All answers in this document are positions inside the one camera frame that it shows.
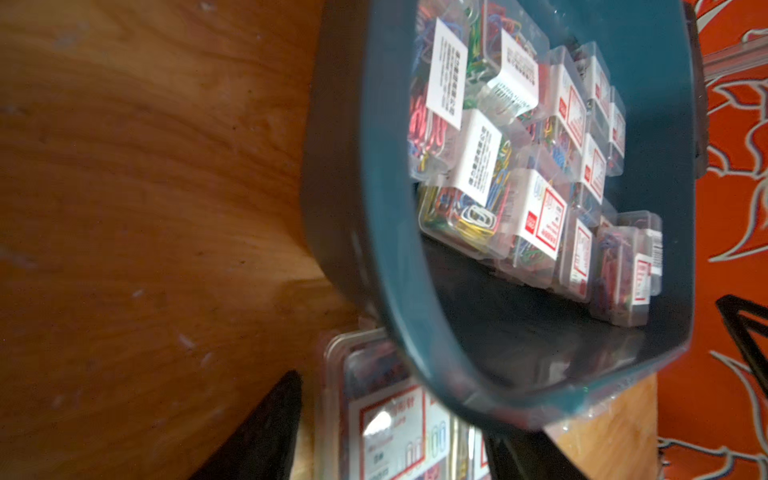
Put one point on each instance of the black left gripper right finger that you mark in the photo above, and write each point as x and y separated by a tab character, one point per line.
526	455

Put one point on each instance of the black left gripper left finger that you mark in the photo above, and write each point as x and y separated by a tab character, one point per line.
263	446

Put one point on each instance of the blue plastic storage tray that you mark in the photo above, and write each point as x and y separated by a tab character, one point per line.
501	356

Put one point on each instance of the clear paper clip box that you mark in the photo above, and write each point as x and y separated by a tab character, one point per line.
465	208
534	218
506	51
437	84
622	285
563	111
375	420

